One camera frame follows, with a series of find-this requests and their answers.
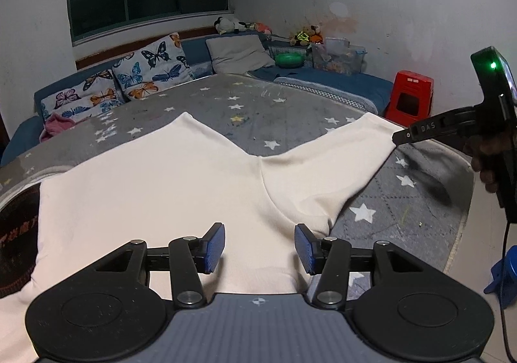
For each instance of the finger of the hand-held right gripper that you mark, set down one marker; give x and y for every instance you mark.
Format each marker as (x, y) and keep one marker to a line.
(428, 129)

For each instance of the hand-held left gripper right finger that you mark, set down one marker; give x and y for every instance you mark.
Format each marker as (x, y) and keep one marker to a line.
(305, 250)

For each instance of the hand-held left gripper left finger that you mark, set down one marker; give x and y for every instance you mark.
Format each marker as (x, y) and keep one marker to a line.
(214, 248)

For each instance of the cream white pants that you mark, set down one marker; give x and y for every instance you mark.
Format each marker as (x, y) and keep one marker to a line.
(169, 185)

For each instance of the person's right hand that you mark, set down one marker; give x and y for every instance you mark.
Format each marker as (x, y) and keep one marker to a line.
(484, 153)

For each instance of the red plastic stool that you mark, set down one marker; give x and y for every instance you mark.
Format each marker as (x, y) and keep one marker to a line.
(408, 98)

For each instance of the blue quilt with patterned edge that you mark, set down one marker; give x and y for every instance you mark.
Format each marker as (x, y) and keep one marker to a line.
(343, 84)

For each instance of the clear plastic storage box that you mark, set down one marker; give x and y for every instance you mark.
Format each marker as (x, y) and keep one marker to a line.
(337, 58)

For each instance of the grey star-print blanket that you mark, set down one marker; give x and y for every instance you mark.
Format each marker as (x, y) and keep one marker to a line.
(250, 112)

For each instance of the pile of small plush toys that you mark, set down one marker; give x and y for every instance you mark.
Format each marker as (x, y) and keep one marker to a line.
(306, 35)

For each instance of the green plastic basin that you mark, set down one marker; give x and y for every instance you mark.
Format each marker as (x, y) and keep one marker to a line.
(289, 60)

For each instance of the blue plastic object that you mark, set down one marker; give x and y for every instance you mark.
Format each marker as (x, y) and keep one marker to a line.
(503, 278)

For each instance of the large butterfly-print pillow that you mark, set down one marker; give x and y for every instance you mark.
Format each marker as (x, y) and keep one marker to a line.
(155, 66)

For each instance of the orange plush toy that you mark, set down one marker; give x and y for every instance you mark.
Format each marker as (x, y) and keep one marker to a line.
(263, 28)

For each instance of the dark round printed mat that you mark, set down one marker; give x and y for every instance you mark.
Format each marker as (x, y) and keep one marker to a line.
(18, 242)

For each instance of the grey pillow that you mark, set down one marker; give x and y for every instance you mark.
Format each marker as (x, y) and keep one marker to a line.
(238, 53)

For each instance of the blue padded bed surround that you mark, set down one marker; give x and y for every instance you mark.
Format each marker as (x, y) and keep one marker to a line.
(194, 51)

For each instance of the pink cloth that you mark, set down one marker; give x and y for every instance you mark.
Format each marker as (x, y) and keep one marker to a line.
(56, 127)

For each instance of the small butterfly-print pillow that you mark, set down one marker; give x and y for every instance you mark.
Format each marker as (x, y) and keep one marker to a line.
(80, 98)

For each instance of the black and white plush toy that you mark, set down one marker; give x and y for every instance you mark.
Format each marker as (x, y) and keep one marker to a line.
(228, 25)

